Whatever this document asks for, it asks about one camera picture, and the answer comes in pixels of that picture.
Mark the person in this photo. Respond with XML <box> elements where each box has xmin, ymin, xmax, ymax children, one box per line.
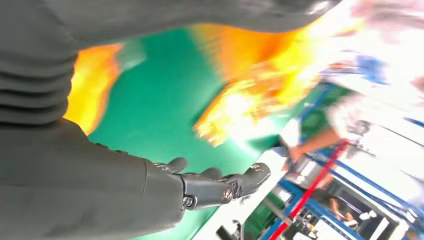
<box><xmin>281</xmin><ymin>0</ymin><xmax>424</xmax><ymax>171</ymax></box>

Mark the yellow taped cardboard mat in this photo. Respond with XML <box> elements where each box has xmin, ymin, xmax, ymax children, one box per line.
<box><xmin>190</xmin><ymin>19</ymin><xmax>324</xmax><ymax>148</ymax></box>

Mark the blue metal rack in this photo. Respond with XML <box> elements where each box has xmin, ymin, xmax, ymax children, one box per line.
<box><xmin>259</xmin><ymin>115</ymin><xmax>424</xmax><ymax>240</ymax></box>

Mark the green plastic crate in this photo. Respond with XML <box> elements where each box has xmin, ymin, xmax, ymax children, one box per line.
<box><xmin>243</xmin><ymin>193</ymin><xmax>286</xmax><ymax>240</ymax></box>

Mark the red metal pole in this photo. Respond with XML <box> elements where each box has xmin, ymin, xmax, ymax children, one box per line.
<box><xmin>268</xmin><ymin>140</ymin><xmax>349</xmax><ymax>240</ymax></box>

